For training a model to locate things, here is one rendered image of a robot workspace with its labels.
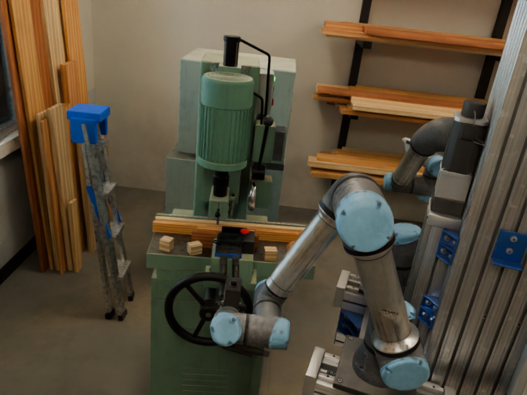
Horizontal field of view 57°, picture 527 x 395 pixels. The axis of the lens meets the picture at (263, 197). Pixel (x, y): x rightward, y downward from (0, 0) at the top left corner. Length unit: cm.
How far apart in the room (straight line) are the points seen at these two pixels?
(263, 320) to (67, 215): 213
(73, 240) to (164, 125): 144
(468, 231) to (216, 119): 84
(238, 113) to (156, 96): 259
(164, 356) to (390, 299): 110
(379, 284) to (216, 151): 78
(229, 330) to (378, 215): 45
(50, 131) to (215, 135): 152
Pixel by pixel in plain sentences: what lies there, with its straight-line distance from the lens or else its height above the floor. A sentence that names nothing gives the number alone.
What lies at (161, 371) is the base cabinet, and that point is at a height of 36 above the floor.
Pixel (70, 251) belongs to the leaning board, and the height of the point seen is 14.
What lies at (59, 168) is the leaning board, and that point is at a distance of 304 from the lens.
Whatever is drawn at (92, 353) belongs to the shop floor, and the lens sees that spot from 272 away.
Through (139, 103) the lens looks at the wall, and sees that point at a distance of 422.
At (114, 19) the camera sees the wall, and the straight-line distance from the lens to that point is 417.
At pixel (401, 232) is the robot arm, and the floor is 104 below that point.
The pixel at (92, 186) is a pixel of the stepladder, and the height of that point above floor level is 79.
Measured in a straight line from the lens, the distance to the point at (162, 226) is 186.
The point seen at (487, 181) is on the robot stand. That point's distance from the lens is 137.
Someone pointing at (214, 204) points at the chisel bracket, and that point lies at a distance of 175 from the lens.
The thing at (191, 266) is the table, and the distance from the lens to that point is 175.
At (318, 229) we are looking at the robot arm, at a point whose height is 127.
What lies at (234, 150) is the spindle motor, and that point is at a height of 128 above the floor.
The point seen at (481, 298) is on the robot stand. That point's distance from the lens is 152.
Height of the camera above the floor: 181
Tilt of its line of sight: 24 degrees down
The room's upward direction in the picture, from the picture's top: 6 degrees clockwise
